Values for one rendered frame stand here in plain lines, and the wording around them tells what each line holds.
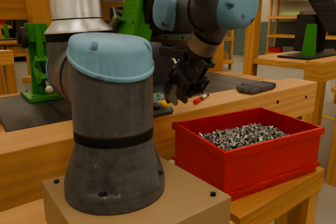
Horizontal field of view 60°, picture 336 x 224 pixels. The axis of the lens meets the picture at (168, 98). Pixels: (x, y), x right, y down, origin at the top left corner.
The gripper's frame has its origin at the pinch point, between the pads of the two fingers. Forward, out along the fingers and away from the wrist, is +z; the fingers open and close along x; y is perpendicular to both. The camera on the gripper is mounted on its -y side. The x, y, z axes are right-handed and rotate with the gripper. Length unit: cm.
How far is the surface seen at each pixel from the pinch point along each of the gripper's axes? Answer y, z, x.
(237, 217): 38.2, -7.9, -9.6
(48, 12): -64, 13, -16
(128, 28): -33.4, -0.9, 2.0
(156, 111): 1.7, 3.2, -4.1
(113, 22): -39.9, 1.2, -0.5
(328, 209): 52, 80, 132
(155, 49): -38.3, 13.7, 22.2
